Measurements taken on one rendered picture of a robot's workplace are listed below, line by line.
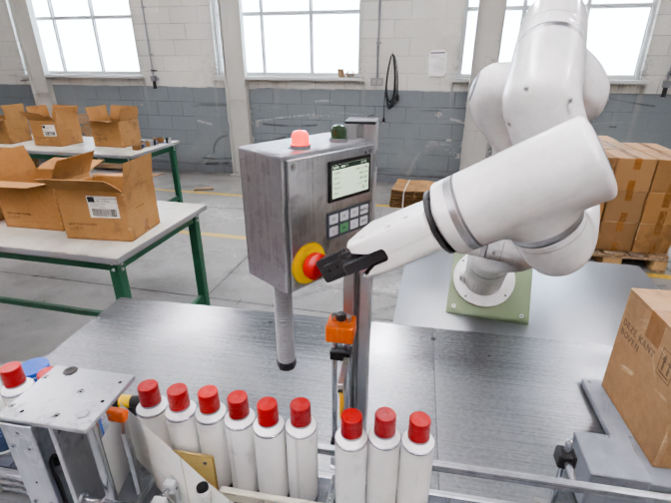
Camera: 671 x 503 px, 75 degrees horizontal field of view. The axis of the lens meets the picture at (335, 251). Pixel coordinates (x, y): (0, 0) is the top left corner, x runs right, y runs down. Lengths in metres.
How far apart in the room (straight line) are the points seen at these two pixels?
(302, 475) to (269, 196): 0.47
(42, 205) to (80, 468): 1.96
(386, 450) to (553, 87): 0.54
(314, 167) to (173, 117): 6.59
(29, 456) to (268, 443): 0.33
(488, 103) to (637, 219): 3.37
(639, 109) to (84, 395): 6.16
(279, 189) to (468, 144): 5.49
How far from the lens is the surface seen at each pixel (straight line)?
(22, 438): 0.77
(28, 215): 2.71
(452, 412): 1.11
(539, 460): 1.07
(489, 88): 0.87
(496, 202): 0.44
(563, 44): 0.64
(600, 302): 1.73
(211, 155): 6.93
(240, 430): 0.77
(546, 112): 0.57
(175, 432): 0.83
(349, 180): 0.61
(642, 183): 4.09
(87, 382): 0.77
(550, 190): 0.44
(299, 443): 0.75
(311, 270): 0.58
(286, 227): 0.56
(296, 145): 0.57
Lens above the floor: 1.58
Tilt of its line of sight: 24 degrees down
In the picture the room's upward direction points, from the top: straight up
